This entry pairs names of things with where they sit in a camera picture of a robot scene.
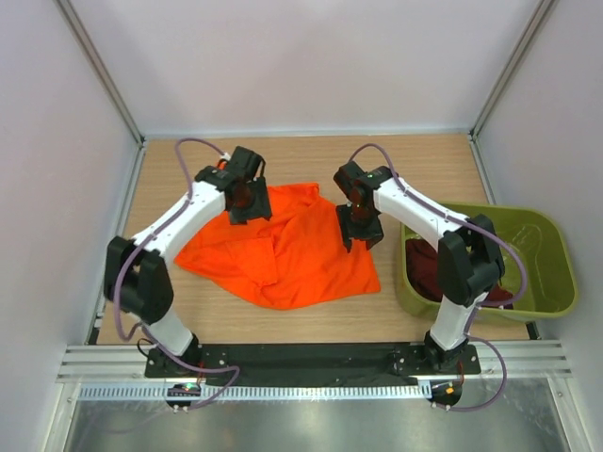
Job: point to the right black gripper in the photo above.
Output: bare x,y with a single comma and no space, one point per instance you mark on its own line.
360,229

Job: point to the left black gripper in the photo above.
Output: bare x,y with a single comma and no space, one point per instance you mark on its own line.
252,208

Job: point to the orange t shirt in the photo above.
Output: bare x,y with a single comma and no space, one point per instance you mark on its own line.
293,260

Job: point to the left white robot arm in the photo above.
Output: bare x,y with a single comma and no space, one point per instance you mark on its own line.
137,279

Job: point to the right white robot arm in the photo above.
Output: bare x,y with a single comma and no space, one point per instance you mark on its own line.
445,341

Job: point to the maroon t shirt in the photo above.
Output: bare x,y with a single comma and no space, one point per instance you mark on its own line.
424,273

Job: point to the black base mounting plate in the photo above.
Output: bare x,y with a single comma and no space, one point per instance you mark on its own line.
333,365

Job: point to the olive green plastic basket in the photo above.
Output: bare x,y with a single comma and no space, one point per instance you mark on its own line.
551,286

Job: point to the aluminium frame rail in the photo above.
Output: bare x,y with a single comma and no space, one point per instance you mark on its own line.
532,359

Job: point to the slotted cable duct rail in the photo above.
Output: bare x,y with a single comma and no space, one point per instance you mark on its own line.
172,392

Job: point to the left aluminium corner post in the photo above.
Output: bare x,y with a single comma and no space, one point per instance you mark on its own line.
93,57

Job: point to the aluminium corner post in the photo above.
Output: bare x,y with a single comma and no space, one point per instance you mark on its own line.
93,57
527,38

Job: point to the right aluminium corner post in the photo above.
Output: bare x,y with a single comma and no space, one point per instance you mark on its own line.
527,38

